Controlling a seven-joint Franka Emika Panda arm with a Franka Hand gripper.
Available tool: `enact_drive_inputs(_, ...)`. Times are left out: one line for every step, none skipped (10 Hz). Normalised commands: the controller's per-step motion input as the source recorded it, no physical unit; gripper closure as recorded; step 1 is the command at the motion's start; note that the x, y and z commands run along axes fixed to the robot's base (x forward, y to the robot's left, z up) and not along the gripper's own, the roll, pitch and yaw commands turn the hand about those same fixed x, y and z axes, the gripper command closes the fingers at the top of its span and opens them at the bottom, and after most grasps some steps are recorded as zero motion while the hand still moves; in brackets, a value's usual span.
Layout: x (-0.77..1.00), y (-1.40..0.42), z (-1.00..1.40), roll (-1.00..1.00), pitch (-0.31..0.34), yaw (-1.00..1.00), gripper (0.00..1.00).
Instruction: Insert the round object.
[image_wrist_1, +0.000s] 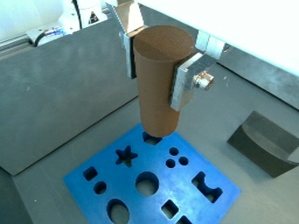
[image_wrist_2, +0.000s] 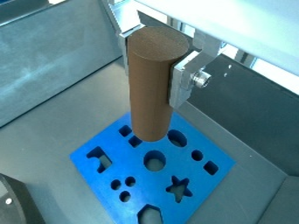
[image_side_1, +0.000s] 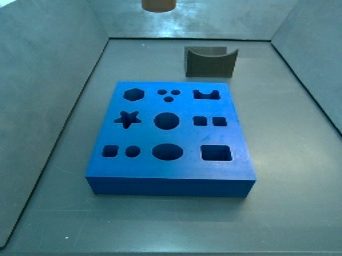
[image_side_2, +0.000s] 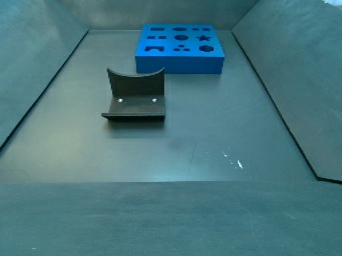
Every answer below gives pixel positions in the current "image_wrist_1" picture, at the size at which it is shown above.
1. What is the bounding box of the aluminium rail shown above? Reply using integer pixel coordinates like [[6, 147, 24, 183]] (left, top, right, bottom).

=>
[[0, 34, 33, 60]]

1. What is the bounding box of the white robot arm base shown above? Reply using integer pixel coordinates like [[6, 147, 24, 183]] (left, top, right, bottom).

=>
[[33, 0, 108, 46]]

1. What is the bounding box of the brown round cylinder peg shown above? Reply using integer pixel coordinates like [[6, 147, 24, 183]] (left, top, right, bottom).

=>
[[133, 25, 193, 137]]

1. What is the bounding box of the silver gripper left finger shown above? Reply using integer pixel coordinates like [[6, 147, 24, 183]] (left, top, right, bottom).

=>
[[106, 2, 147, 79]]

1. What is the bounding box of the black cable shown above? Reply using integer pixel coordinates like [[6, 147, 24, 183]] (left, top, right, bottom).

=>
[[33, 29, 62, 47]]

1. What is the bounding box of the blue shape sorting board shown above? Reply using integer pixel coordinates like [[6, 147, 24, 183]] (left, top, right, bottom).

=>
[[64, 126, 240, 224]]

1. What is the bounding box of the dark grey metal block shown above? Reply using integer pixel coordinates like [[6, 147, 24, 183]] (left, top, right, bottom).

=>
[[228, 111, 299, 178]]

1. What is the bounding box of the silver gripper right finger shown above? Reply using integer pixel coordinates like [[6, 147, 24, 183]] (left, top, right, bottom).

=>
[[169, 31, 225, 111]]

